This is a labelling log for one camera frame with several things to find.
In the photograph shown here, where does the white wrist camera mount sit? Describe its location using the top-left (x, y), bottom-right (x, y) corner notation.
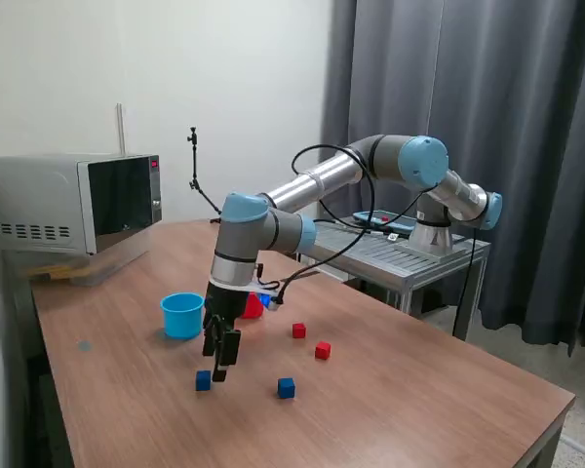
top-left (250, 286), bottom-right (287, 313)

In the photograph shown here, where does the silver microwave oven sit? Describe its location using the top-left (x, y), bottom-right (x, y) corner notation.
top-left (0, 153), bottom-right (163, 257)

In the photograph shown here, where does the clear plastic storage box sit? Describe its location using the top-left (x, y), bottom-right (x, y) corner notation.
top-left (17, 247), bottom-right (150, 288)

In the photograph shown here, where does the white vertical pipe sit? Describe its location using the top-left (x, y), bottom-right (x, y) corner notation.
top-left (115, 101), bottom-right (127, 158)

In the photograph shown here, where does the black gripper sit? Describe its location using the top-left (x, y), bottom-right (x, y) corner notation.
top-left (202, 285), bottom-right (248, 383)

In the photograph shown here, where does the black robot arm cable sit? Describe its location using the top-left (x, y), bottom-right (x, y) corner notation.
top-left (277, 142), bottom-right (450, 306)

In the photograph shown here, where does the grey curtain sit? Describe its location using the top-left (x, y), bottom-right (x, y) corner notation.
top-left (319, 0), bottom-right (585, 358)

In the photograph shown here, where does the blue plastic cup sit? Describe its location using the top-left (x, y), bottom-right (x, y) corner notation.
top-left (159, 292), bottom-right (207, 341)

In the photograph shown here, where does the grey metal robot stand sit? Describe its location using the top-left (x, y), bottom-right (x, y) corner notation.
top-left (296, 215), bottom-right (491, 342)

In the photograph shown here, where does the blue teach pendant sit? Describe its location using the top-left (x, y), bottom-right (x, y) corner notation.
top-left (352, 209), bottom-right (416, 233)

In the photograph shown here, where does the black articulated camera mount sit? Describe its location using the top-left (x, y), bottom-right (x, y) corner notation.
top-left (185, 125), bottom-right (224, 226)

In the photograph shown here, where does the red plastic cup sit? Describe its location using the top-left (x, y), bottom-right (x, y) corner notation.
top-left (238, 292), bottom-right (266, 321)

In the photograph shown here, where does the black hanging power cable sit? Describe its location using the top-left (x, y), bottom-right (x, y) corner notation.
top-left (450, 226), bottom-right (477, 338)

